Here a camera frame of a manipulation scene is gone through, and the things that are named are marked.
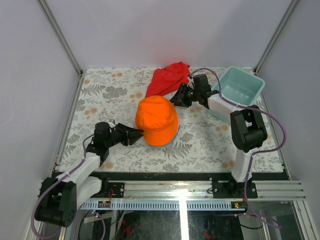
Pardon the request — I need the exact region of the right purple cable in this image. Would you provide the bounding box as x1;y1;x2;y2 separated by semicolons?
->
189;67;288;230

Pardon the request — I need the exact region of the blue bucket hat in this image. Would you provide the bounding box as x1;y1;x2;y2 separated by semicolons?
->
164;125;180;146

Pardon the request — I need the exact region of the orange hat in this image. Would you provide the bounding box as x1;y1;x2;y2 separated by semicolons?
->
134;95;179;147

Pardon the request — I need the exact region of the teal plastic bin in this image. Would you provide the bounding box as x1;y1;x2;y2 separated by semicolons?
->
206;66;266;123

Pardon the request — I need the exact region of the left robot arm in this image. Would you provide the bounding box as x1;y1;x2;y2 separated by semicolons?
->
31;122;143;227

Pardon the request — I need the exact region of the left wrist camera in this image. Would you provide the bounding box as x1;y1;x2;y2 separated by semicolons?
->
108;120;116;128

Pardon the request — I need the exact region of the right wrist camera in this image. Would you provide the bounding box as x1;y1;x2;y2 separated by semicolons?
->
187;74;194;84

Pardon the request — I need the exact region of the purple cable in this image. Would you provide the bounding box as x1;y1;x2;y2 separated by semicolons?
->
189;67;288;230
30;134;107;240

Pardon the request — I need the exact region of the right corner aluminium post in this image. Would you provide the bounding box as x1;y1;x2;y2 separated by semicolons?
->
253;0;301;76

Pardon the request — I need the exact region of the corner aluminium post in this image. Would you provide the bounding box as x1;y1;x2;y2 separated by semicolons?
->
253;0;301;76
37;0;83;76

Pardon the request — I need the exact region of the red cloth hat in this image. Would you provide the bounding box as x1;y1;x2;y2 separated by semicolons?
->
145;61;190;98

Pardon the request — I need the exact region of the left corner aluminium post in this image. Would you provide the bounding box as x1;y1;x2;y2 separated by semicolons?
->
37;0;83;76

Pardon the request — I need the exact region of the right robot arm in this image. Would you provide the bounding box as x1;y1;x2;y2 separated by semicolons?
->
170;74;267;199

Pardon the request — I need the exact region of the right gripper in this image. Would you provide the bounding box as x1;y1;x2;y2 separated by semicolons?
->
168;83;200;108

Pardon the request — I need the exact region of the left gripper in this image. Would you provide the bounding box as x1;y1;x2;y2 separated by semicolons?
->
106;123;145;149

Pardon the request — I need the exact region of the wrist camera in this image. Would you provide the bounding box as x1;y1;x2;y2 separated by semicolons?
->
108;120;116;128
187;74;194;84

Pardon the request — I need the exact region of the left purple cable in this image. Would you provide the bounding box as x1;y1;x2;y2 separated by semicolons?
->
30;134;107;240

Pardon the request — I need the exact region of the aluminium rail frame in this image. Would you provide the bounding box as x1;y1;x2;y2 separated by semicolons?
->
35;172;320;240

